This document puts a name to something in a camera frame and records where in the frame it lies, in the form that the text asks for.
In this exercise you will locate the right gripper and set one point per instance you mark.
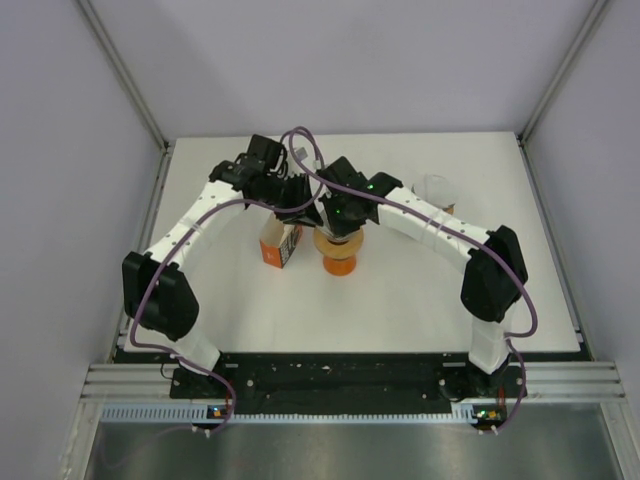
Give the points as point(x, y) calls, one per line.
point(337, 228)

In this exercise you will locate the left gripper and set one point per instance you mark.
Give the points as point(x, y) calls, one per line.
point(301, 191)

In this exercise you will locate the orange filter box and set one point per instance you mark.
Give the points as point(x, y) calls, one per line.
point(278, 241)

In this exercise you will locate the orange glass beaker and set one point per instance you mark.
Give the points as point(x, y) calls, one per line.
point(339, 267)

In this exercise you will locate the white paper coffee filter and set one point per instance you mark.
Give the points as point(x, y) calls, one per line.
point(436, 190)

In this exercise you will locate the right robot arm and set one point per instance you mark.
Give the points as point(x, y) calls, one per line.
point(490, 261)

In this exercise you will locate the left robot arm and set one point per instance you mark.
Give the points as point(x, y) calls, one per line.
point(157, 294)

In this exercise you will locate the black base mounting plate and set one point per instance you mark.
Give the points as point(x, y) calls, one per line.
point(348, 383)

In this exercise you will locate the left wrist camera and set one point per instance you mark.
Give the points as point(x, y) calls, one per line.
point(299, 154)

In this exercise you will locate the slotted cable duct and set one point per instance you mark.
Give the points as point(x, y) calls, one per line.
point(208, 414)

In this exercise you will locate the left aluminium corner post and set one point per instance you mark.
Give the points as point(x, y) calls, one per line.
point(120, 70)

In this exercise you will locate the aluminium corner post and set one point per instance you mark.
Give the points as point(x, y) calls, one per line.
point(588, 28)
point(120, 70)

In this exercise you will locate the right aluminium corner post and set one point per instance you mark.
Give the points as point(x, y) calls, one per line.
point(588, 28)

